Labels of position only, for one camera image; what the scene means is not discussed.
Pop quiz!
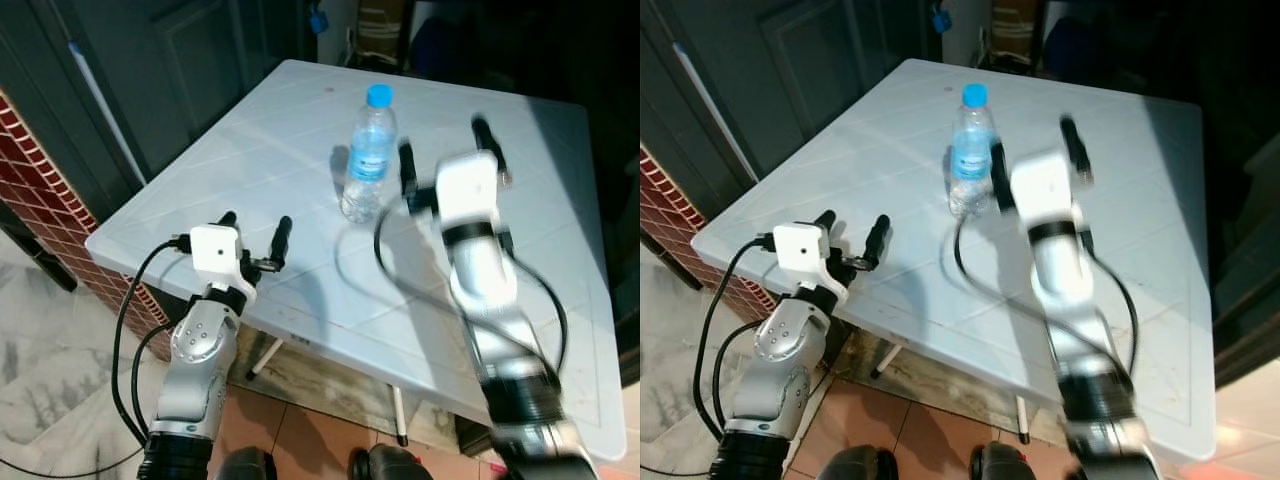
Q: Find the clear blue-capped water bottle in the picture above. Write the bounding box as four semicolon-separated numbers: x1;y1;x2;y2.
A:
945;84;999;221
340;84;399;225

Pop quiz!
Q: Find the white plastic folding table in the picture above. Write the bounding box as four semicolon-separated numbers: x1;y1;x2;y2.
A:
85;58;629;463
690;58;1219;463

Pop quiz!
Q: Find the dark grey door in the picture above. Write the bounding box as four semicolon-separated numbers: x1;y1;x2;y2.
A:
680;0;926;186
50;0;311;186

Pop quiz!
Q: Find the thin white strip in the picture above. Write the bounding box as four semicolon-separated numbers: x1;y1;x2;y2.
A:
68;40;146;186
672;42;751;186

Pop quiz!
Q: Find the black robot left leg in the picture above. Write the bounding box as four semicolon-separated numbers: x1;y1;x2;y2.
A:
815;447;896;480
218;447;278;480

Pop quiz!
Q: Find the black robot leg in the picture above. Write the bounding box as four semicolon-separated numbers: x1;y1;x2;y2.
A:
815;447;896;480
348;445;436;480
218;447;278;480
968;443;1031;480

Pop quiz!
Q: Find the black robot right leg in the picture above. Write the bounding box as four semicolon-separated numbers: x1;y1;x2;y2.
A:
348;445;436;480
968;443;1031;480

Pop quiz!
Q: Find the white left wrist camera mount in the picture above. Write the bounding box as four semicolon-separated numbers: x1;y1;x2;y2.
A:
772;225;836;291
188;225;247;291

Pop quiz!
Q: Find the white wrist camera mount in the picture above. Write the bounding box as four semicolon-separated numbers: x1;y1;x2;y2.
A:
1010;150;1079;229
772;225;836;291
435;150;501;229
188;225;247;291

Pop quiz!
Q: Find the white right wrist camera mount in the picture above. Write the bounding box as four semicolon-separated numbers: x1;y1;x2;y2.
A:
1010;150;1079;229
435;150;501;229

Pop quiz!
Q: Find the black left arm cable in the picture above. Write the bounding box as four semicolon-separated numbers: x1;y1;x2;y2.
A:
0;235;193;479
640;235;779;476

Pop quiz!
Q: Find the red tiled low wall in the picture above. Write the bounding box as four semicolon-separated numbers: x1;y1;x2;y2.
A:
640;145;771;331
0;90;171;336

